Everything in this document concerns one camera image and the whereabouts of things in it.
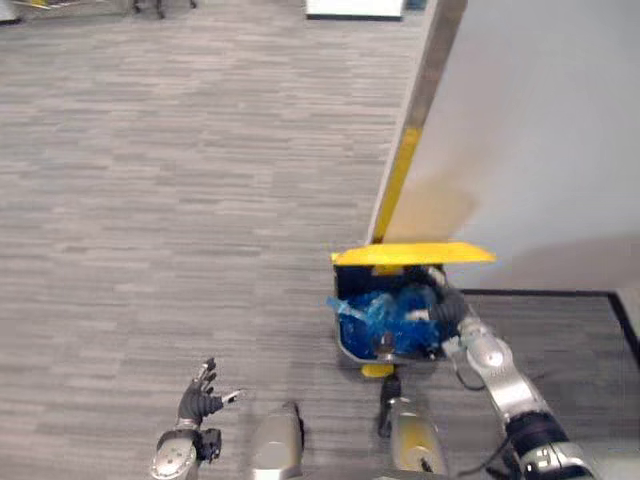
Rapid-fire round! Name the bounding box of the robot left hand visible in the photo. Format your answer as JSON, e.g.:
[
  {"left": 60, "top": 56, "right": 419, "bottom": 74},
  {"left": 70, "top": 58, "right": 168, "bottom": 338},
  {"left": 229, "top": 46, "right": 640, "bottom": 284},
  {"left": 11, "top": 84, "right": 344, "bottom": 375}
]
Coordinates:
[{"left": 176, "top": 356, "right": 247, "bottom": 431}]

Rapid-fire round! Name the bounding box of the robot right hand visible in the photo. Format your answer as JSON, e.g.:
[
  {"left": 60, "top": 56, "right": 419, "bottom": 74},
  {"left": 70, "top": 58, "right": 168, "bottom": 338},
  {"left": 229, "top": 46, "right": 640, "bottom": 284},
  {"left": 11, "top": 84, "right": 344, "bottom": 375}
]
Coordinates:
[{"left": 407, "top": 268, "right": 472, "bottom": 330}]

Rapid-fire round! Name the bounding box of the blue plastic trash bag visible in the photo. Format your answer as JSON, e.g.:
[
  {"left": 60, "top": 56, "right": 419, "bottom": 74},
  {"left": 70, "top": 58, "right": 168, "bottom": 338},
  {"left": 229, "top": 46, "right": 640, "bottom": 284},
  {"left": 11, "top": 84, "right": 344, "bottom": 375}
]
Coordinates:
[{"left": 326, "top": 285, "right": 446, "bottom": 359}]

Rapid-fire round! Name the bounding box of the grey trash can yellow lid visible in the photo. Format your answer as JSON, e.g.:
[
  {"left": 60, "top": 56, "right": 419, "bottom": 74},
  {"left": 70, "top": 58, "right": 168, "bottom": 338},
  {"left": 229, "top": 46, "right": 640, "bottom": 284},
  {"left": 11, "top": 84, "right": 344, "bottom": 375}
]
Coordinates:
[{"left": 327, "top": 241, "right": 498, "bottom": 380}]

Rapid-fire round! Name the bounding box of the robot left leg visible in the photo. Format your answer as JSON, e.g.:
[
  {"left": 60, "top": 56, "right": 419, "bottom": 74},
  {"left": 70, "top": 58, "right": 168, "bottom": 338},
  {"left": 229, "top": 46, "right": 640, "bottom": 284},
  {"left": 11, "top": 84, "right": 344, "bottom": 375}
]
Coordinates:
[{"left": 248, "top": 401, "right": 307, "bottom": 480}]

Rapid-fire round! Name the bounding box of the grey floor mat black border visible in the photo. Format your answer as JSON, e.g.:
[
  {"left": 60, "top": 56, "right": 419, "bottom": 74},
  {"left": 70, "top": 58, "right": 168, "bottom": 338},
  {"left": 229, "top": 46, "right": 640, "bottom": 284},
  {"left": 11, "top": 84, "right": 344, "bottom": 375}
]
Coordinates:
[{"left": 439, "top": 288, "right": 640, "bottom": 480}]

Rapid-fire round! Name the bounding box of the yellow tape strip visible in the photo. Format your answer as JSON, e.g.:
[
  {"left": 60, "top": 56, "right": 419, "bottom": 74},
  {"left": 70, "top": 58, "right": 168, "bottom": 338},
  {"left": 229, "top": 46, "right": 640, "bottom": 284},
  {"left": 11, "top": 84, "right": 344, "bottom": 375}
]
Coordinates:
[{"left": 372, "top": 126, "right": 425, "bottom": 242}]

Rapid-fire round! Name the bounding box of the white cabinet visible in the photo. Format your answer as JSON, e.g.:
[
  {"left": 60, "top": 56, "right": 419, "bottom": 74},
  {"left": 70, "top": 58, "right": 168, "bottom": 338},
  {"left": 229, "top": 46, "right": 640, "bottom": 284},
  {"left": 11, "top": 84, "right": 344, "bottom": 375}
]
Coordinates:
[{"left": 305, "top": 0, "right": 404, "bottom": 22}]

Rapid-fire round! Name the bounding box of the black chair base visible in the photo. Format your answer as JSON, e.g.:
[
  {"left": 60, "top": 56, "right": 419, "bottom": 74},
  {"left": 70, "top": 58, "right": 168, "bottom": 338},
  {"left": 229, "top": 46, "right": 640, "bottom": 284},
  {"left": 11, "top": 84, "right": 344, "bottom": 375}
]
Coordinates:
[{"left": 130, "top": 0, "right": 199, "bottom": 20}]

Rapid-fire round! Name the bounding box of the yellow and white board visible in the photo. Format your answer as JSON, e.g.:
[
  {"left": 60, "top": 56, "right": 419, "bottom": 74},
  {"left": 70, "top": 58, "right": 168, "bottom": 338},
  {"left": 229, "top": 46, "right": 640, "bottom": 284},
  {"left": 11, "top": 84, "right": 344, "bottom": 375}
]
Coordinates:
[{"left": 0, "top": 0, "right": 52, "bottom": 25}]

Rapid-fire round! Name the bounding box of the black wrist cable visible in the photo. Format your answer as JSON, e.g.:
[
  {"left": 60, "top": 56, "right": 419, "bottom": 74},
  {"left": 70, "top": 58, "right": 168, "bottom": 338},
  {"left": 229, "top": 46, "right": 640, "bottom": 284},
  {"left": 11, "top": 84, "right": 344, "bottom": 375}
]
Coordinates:
[{"left": 451, "top": 355, "right": 490, "bottom": 393}]

